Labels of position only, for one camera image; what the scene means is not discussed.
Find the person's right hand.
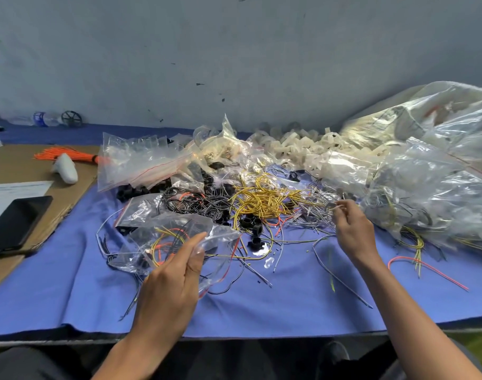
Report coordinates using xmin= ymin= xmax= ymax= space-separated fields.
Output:
xmin=332 ymin=199 xmax=381 ymax=268

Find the person's left hand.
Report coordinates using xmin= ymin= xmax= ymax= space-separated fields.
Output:
xmin=132 ymin=232 xmax=209 ymax=349

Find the pile of grey white wires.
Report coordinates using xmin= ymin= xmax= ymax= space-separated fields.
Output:
xmin=288 ymin=186 xmax=346 ymax=236

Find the orange wire loop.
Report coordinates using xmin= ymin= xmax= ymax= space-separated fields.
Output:
xmin=150 ymin=237 xmax=187 ymax=270

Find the long yellow green wire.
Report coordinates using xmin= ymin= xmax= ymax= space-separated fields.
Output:
xmin=308 ymin=233 xmax=375 ymax=310

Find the clear zip plastic bag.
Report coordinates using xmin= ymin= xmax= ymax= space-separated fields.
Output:
xmin=106 ymin=213 xmax=244 ymax=299

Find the red wire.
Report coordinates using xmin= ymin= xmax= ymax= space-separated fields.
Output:
xmin=387 ymin=255 xmax=470 ymax=293

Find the red-zip plastic bag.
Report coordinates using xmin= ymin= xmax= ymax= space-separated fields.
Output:
xmin=114 ymin=194 xmax=164 ymax=230

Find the pile of white plastic wheels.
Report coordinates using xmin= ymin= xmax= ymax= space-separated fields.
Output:
xmin=247 ymin=125 xmax=369 ymax=177

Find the pile of yellow wires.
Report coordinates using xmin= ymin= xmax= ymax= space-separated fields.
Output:
xmin=229 ymin=174 xmax=307 ymax=232

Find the pile of large plastic bags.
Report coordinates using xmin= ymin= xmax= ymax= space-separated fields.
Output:
xmin=304 ymin=81 xmax=482 ymax=254

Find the pile of black plastic rings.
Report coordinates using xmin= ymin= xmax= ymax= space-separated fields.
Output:
xmin=114 ymin=176 xmax=275 ymax=260

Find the stack of plastic bags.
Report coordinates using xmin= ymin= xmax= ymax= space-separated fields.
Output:
xmin=97 ymin=132 xmax=196 ymax=193

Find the heap of plastic bags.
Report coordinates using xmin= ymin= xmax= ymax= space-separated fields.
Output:
xmin=173 ymin=115 xmax=281 ymax=191

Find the person's right forearm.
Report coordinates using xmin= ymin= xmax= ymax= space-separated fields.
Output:
xmin=358 ymin=253 xmax=482 ymax=380

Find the blue cloth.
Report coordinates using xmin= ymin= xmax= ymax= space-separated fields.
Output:
xmin=0 ymin=121 xmax=482 ymax=339

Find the white handheld device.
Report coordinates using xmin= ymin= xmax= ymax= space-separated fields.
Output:
xmin=51 ymin=153 xmax=79 ymax=185

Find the black smartphone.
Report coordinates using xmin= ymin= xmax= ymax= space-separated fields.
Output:
xmin=0 ymin=195 xmax=54 ymax=255

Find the orange tie bundle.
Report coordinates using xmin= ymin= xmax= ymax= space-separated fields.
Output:
xmin=34 ymin=146 xmax=103 ymax=165

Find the white paper sheet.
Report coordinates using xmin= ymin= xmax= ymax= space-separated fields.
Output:
xmin=0 ymin=180 xmax=55 ymax=231

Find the brown cardboard sheet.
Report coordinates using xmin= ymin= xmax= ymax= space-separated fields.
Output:
xmin=0 ymin=144 xmax=101 ymax=298

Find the black round wheel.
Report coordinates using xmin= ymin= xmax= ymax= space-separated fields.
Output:
xmin=60 ymin=110 xmax=84 ymax=129

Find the clear plastic water bottle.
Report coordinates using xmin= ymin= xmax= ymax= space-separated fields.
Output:
xmin=7 ymin=111 xmax=64 ymax=128

